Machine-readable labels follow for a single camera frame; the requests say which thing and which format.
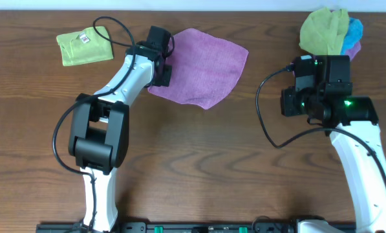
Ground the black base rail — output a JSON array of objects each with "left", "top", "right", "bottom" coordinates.
[{"left": 35, "top": 221, "right": 364, "bottom": 233}]

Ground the small pink cloth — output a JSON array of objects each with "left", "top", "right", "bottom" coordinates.
[{"left": 345, "top": 41, "right": 361, "bottom": 61}]

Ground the crumpled green cloth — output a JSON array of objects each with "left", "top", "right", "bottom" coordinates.
[{"left": 299, "top": 7, "right": 349, "bottom": 55}]

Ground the blue cloth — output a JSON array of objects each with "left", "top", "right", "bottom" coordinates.
[{"left": 341, "top": 17, "right": 363, "bottom": 55}]

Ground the large pink cloth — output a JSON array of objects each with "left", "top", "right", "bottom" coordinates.
[{"left": 148, "top": 28, "right": 249, "bottom": 109}]

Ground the folded green cloth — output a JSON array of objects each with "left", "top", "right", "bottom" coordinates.
[{"left": 56, "top": 27, "right": 114, "bottom": 67}]

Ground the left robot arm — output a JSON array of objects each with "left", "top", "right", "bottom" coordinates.
[{"left": 69, "top": 26, "right": 175, "bottom": 232}]

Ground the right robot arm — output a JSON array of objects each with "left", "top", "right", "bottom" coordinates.
[{"left": 281, "top": 55, "right": 386, "bottom": 232}]

